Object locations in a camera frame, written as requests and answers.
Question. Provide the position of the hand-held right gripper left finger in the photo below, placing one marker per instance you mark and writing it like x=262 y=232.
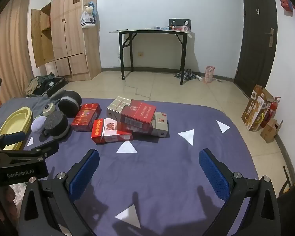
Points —
x=84 y=174

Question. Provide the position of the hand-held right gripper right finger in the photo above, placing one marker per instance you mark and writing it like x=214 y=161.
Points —
x=213 y=174

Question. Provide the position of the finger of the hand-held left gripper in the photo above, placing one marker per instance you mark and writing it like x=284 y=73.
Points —
x=39 y=150
x=14 y=137

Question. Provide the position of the pale yellow plastic basin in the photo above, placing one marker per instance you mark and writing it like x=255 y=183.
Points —
x=17 y=123

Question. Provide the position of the black foam cylinder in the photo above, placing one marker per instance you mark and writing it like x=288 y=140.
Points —
x=55 y=123
x=71 y=104

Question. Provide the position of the red white lantern cigarette box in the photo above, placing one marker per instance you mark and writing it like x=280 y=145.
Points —
x=110 y=131

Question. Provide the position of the red flame-print cigarette box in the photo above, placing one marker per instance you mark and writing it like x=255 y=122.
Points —
x=84 y=118

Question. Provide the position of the beige and red cigarette box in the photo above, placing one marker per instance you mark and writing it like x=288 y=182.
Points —
x=161 y=125

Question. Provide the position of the red cigarette box white label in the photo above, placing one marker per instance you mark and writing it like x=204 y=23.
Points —
x=138 y=114

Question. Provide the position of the white quilted fabric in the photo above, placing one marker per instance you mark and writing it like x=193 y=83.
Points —
x=18 y=191

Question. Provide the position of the lavender round puff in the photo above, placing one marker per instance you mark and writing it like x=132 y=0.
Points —
x=38 y=124

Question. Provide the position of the grey cloth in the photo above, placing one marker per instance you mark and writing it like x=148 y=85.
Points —
x=26 y=103

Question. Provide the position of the small grey round container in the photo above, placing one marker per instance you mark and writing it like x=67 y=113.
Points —
x=48 y=110

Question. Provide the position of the purple blanket white triangles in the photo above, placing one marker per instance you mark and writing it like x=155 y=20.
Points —
x=162 y=167

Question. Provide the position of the olive clothes pile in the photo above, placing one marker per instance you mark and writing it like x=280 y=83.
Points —
x=36 y=84

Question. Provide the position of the black suitcase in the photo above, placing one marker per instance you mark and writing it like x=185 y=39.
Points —
x=57 y=84

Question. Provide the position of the small brown cardboard box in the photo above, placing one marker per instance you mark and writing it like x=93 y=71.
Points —
x=269 y=131

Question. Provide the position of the printed cardboard box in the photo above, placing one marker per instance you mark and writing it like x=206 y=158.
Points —
x=256 y=110

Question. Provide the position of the red fire extinguisher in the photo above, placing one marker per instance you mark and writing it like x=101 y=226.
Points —
x=271 y=113

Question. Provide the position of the beige curtain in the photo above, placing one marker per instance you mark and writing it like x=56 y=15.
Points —
x=9 y=49

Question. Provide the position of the pink bag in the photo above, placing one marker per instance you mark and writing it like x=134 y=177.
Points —
x=209 y=75

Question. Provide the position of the dark cloth pile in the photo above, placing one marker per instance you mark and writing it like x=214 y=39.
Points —
x=185 y=75

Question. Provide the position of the wooden wardrobe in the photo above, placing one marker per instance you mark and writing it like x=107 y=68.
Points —
x=71 y=36

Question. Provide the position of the dark brown door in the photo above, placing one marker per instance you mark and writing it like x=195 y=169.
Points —
x=258 y=41

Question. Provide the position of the white plastic bag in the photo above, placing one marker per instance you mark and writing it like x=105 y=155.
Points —
x=87 y=17

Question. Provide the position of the red white packet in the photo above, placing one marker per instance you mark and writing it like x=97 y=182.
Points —
x=180 y=27

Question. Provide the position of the black-legged folding table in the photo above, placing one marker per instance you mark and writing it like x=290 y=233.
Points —
x=149 y=31

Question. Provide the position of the red wall hanging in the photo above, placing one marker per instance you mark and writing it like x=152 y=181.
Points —
x=286 y=2

